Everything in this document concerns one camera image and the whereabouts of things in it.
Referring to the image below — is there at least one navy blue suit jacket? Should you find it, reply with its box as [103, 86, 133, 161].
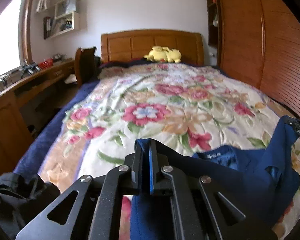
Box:
[130, 116, 300, 239]

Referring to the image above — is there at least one black garment pile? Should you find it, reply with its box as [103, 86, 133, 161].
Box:
[0, 172, 61, 239]

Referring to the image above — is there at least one wooden louvered wardrobe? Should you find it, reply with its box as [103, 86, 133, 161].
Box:
[207, 0, 300, 117]

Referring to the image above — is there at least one floral bed blanket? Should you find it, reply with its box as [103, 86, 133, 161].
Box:
[37, 63, 300, 240]

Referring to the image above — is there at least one wooden desk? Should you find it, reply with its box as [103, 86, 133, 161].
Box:
[0, 59, 75, 175]

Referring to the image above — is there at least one wooden chair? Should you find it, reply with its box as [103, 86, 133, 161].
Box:
[74, 46, 97, 87]

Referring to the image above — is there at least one red basket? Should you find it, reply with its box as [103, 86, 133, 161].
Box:
[38, 58, 53, 70]

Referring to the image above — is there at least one black device on desk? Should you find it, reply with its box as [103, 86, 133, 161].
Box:
[21, 62, 41, 78]

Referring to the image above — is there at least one yellow pikachu plush toy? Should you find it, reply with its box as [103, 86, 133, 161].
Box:
[143, 46, 181, 63]

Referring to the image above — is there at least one wooden bed headboard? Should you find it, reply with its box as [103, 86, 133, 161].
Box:
[101, 29, 204, 66]

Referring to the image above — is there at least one white wall shelf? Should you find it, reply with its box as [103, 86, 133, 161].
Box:
[36, 0, 80, 40]

